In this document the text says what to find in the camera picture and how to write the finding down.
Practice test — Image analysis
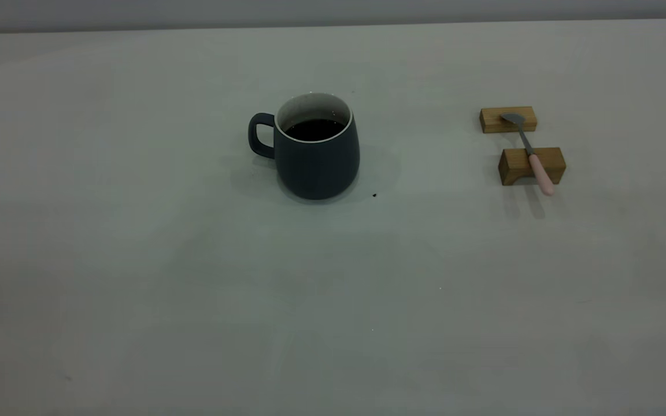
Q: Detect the dark grey ceramic mug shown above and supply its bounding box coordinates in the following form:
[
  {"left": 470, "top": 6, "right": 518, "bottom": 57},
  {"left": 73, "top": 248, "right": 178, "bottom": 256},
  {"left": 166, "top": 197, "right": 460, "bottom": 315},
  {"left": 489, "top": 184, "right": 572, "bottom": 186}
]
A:
[{"left": 248, "top": 92, "right": 361, "bottom": 201}]

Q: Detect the pink handled grey spoon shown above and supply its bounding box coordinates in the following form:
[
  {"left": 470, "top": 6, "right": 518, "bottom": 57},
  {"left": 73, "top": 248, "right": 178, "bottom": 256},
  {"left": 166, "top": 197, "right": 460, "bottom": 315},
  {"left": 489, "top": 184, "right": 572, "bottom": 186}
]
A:
[{"left": 501, "top": 112, "right": 556, "bottom": 196}]

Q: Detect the dark coffee liquid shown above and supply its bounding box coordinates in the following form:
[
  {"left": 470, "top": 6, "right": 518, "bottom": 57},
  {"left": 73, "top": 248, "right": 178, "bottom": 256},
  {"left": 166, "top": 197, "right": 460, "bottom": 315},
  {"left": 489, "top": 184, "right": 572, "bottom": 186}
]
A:
[{"left": 284, "top": 118, "right": 347, "bottom": 143}]

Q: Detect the flat rectangular wooden block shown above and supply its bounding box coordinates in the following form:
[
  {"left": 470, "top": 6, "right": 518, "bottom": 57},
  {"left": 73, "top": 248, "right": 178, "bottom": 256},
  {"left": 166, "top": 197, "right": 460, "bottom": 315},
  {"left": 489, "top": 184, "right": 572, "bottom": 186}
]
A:
[{"left": 479, "top": 106, "right": 538, "bottom": 134}]

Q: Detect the arched wooden block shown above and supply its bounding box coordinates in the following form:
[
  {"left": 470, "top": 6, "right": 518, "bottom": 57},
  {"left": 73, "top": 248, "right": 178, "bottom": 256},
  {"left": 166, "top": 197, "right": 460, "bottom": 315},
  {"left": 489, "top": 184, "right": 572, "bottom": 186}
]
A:
[{"left": 498, "top": 147, "right": 567, "bottom": 186}]

